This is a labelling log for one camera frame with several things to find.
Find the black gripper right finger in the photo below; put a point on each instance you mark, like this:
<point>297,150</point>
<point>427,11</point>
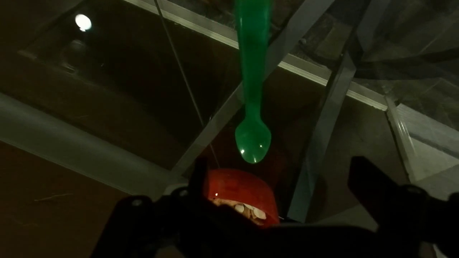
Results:
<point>381,190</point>

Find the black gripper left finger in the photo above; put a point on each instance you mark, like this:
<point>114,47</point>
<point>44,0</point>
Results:
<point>199,176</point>

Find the green plastic spoon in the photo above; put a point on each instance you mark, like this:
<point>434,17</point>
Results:
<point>252,71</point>

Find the red bowl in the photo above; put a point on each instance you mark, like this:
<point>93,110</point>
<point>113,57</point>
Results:
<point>241,186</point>

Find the cereal pieces in red bowl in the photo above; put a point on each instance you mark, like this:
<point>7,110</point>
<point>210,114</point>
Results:
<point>248,209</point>

